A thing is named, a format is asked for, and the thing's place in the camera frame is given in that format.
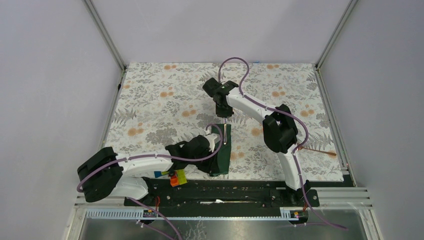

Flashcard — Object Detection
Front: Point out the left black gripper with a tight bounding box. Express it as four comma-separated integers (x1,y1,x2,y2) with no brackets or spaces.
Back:
189,147,220,174

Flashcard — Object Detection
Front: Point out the silver table knife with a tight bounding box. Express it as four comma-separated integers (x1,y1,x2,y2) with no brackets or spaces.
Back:
223,117,228,145

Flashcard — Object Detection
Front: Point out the dark green cloth napkin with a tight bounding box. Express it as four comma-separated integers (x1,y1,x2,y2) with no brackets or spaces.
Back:
209,123,232,177

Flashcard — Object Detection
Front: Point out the colourful toy brick assembly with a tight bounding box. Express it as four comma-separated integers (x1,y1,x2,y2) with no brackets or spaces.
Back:
154,169,188,187

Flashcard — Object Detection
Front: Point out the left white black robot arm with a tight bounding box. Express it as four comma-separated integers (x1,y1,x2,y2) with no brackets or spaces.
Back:
77,133,222,206

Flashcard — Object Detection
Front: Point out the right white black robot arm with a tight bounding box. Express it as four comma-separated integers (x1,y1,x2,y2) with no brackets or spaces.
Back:
202,78,308,206

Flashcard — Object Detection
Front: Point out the floral patterned table mat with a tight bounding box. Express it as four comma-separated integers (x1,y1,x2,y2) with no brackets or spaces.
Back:
104,62,344,182

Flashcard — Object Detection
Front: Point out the copper spoon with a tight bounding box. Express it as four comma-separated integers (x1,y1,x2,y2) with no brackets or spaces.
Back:
299,145,337,157

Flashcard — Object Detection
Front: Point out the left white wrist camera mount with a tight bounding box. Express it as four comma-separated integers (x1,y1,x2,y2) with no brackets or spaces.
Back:
205,133,221,152

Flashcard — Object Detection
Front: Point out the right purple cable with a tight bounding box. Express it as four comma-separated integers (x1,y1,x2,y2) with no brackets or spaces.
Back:
217,56,349,231

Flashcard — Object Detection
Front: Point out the purple cable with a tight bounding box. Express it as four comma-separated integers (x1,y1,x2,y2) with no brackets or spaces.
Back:
217,56,349,231
76,123,224,240

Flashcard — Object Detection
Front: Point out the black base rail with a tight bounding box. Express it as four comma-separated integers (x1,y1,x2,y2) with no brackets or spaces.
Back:
139,179,307,218

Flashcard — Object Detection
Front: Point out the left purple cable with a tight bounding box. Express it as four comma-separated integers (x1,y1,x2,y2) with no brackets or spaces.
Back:
76,123,224,240

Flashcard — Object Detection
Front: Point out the left aluminium frame post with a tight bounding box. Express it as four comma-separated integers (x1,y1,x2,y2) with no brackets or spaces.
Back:
82,0,126,71

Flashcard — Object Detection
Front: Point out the aluminium frame post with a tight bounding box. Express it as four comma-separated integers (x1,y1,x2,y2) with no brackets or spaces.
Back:
82,0,126,71
315,0,359,70

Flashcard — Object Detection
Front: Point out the right aluminium frame post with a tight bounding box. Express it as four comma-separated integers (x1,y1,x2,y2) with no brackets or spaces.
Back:
315,0,359,70

